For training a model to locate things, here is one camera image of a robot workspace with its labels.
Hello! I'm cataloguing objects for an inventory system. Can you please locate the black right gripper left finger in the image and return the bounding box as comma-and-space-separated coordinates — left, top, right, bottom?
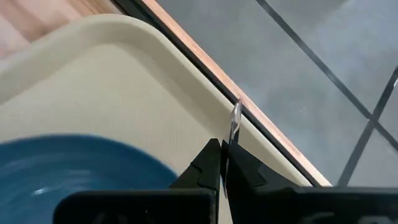
52, 138, 222, 224

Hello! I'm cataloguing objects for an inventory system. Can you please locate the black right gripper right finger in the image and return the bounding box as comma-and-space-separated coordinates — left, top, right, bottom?
221, 139, 398, 224

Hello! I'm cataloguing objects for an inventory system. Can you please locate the fork with orange handle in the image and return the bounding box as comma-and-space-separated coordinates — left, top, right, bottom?
223, 98, 243, 198

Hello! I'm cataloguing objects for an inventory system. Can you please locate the dark blue plate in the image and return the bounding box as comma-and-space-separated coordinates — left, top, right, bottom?
0, 134, 178, 224

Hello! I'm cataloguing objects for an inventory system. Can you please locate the beige plastic tray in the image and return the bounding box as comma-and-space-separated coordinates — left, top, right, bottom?
0, 14, 312, 224

